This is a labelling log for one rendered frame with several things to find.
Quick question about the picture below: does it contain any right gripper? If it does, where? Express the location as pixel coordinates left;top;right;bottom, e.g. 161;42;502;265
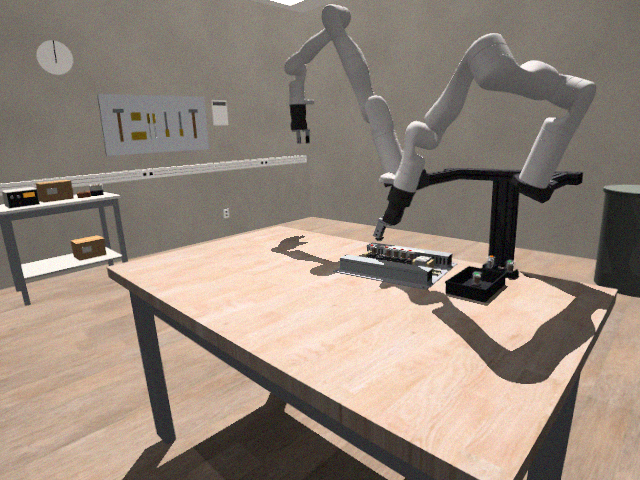
289;93;314;144

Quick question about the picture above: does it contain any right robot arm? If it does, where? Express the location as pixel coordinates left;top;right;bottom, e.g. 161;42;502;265
284;4;403;176

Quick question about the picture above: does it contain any clear relay with green button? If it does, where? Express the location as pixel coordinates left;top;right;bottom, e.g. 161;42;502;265
505;260;516;274
471;271;482;288

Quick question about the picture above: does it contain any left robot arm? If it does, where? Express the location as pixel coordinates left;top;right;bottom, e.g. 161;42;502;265
399;33;597;188

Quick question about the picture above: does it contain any clear relay with orange button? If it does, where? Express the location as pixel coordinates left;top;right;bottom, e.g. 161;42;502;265
485;256;496;270

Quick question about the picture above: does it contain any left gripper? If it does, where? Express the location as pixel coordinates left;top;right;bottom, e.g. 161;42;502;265
373;170;420;239

